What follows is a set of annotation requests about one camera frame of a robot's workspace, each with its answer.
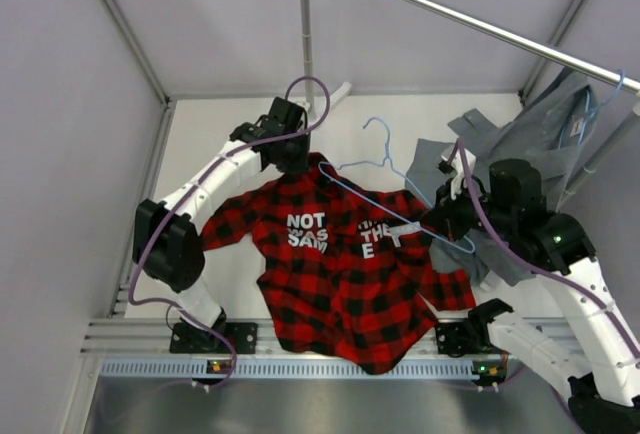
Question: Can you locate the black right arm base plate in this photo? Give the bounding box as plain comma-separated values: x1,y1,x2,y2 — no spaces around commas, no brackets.
435,322,499,358

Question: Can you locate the red black plaid shirt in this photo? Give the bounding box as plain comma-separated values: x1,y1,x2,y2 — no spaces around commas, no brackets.
201,152,476,375

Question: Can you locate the silver clothes rack rail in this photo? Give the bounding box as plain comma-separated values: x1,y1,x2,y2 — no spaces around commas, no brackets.
305,0,640,92

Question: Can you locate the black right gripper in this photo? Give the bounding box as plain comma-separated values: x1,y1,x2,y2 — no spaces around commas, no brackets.
420,175,516,243

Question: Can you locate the grey right rack post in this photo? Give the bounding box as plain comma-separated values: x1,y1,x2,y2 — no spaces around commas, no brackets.
564,101,639,197

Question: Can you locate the aluminium mounting rail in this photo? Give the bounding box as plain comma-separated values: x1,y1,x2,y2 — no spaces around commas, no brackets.
80,318,518,381

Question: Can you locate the grey button-up shirt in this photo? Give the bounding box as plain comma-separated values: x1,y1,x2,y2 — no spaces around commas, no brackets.
430,68,597,286

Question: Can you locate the blue hanger holding grey shirt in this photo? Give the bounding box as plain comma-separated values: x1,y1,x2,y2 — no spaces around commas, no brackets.
557,69,626,148

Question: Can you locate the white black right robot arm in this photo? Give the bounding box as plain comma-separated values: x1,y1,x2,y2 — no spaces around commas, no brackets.
425,159,639,433

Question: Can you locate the white clothes rack base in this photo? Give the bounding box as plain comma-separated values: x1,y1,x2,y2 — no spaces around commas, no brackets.
292,82,353,123

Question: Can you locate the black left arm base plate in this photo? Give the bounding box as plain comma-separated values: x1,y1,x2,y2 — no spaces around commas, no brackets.
169,321,258,355

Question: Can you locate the grey clothes rack post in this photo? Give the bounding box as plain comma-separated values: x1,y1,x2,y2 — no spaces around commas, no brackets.
300,0,315,109

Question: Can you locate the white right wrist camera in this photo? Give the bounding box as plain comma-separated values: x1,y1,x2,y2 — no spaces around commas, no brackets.
438,147,465,201

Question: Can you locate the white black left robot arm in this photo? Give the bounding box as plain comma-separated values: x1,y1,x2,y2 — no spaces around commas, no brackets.
128,97,310,353

